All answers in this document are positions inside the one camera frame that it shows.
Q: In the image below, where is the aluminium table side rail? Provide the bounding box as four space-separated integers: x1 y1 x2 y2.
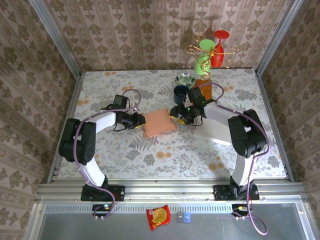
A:
46 72 85 185
254 69 296 182

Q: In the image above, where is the aluminium frame post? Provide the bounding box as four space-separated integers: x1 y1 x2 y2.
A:
28 0 82 78
254 0 305 76

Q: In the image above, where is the long aluminium base rail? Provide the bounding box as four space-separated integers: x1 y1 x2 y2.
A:
34 181 307 203

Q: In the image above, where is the gold wire cup tree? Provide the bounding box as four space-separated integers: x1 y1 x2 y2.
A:
185 34 241 101

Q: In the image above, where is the floral tablecloth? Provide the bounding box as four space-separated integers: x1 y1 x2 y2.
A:
57 69 287 179

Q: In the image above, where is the pink paper box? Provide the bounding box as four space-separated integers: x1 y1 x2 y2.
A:
141 107 177 138

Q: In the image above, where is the green plastic wine glass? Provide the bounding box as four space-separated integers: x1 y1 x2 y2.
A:
194 39 216 76

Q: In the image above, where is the green leaf patterned bowl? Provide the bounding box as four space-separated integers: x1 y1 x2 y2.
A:
174 72 196 90

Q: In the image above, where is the grey metal tray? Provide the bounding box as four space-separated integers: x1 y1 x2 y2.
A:
23 202 318 240

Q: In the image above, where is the dark blue mug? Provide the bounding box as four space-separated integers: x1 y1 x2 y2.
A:
173 84 192 106

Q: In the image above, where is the red snack packet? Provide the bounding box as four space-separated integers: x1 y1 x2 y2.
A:
146 204 172 231

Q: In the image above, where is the white paper box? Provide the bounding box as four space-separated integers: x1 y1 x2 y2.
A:
193 117 232 146

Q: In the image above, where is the small black circuit board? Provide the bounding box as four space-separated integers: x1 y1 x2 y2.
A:
231 203 251 217
92 203 113 217

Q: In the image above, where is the red plastic wine glass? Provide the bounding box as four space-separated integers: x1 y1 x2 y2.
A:
209 30 230 69

